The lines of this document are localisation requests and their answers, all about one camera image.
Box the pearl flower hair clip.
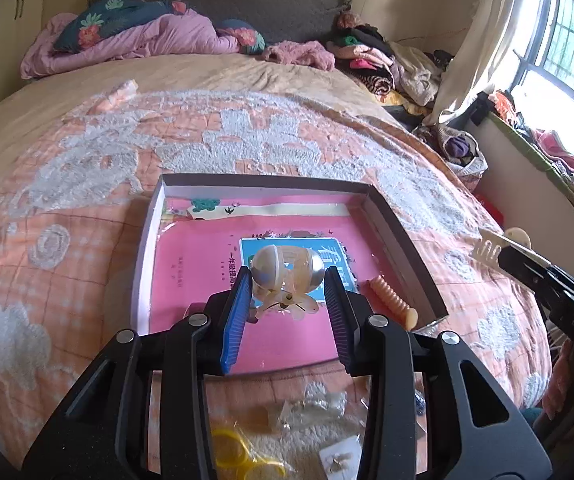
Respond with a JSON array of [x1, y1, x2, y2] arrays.
[[250, 245, 325, 321]]

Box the cream claw hair clip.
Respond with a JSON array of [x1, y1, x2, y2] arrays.
[[472, 228, 531, 264]]

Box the clear bag of jewelry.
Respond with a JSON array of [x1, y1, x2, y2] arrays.
[[266, 382, 348, 434]]

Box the pink children's book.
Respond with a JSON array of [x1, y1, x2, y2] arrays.
[[140, 196, 405, 374]]

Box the red plastic box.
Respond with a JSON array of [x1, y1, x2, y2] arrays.
[[475, 194, 504, 226]]

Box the shallow cardboard box tray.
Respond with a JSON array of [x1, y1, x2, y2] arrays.
[[129, 172, 451, 378]]

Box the clothes on window sill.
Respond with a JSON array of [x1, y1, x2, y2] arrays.
[[479, 91, 574, 207]]

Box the floral laundry bag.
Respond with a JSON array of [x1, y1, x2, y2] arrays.
[[413, 124, 488, 192]]

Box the window with grille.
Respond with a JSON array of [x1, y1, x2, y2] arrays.
[[511, 0, 574, 154]]

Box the cream curtain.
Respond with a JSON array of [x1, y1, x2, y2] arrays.
[[423, 0, 524, 126]]

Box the pile of clothes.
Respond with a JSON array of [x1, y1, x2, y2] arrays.
[[326, 11, 453, 110]]

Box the pink fluffy garment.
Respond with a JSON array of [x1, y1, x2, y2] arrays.
[[261, 40, 335, 72]]

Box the pink purple duvet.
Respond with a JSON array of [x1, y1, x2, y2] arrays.
[[19, 9, 239, 80]]

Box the tan bed sheet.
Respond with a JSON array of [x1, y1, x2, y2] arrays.
[[0, 54, 399, 184]]

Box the dark floral pillow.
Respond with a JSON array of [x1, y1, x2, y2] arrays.
[[54, 0, 188, 53]]

